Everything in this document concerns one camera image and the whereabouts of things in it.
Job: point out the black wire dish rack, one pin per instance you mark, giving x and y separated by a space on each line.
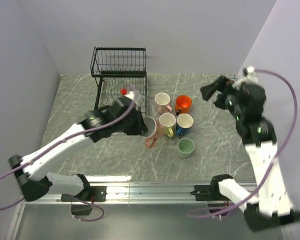
114 69

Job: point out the pale pink mug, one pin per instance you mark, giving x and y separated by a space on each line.
162 101

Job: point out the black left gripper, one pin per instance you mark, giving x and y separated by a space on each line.
140 127

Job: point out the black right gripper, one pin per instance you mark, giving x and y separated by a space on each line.
207 91

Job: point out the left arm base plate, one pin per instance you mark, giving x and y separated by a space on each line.
95 194

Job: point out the aluminium mounting rail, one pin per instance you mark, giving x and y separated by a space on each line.
133 211

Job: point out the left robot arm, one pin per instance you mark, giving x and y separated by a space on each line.
33 171

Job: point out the blue mug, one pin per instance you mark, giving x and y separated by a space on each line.
184 122

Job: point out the yellow-green faceted mug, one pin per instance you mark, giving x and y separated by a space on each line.
168 121

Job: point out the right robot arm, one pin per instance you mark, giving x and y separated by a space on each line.
269 206

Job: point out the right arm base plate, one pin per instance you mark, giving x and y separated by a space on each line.
205 193

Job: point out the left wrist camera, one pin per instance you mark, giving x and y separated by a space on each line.
133 95

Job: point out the salmon floral mug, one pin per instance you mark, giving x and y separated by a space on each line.
154 131

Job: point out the light green tumbler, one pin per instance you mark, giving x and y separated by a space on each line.
185 147

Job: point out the orange mug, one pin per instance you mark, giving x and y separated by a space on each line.
183 104

